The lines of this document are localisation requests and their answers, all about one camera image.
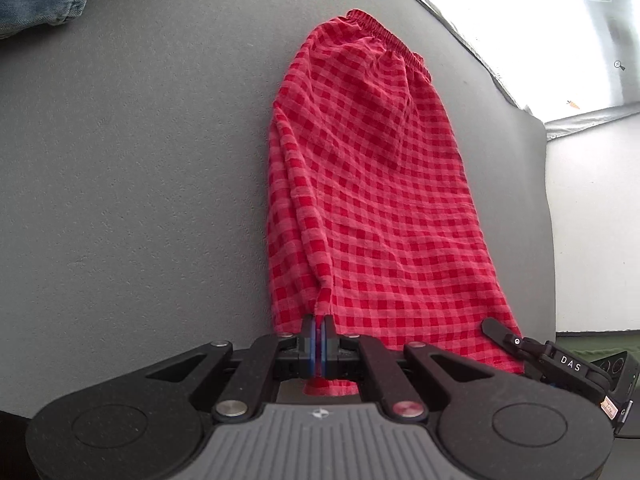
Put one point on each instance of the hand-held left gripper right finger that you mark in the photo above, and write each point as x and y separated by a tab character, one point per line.
326	347

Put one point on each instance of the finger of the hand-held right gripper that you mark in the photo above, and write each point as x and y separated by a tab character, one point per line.
515	341

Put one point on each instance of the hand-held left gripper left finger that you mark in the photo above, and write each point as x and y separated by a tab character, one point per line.
312	347

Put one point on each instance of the red checked shorts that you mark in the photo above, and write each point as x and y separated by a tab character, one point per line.
375	185

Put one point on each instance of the green cloth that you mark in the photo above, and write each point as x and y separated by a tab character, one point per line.
612	343

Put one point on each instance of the grey table mat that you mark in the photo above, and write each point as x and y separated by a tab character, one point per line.
125	185

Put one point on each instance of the white printed sheet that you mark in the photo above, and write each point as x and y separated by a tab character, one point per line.
525	20

